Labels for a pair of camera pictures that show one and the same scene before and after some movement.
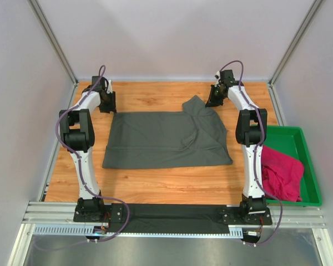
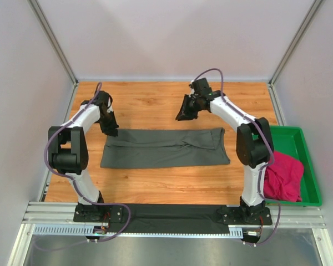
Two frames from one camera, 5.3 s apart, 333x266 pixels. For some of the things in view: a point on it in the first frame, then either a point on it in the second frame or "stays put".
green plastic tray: (291, 139) stays put
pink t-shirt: (282, 174) stays put
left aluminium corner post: (56, 45) stays put
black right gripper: (211, 102) -> (185, 113)
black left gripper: (112, 107) -> (111, 130)
